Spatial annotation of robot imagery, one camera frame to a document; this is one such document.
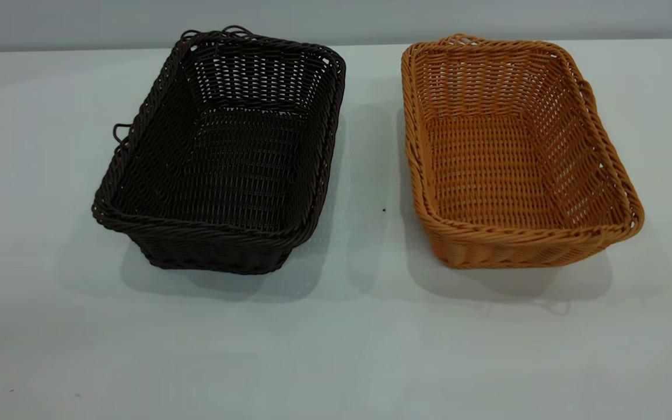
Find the orange wicker basket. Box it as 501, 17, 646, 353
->
401, 33, 645, 270

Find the black wicker basket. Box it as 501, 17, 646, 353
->
92, 26, 347, 275

